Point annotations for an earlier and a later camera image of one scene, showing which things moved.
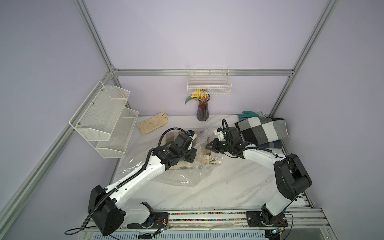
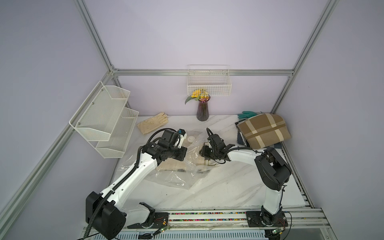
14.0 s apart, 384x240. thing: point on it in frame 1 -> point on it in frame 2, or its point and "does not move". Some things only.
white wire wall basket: (215, 79) does not move
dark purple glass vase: (202, 113) does not move
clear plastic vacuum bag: (192, 173) does not move
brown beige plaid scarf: (202, 155) -> (264, 130)
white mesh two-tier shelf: (104, 121) does not move
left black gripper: (192, 152) -> (180, 157)
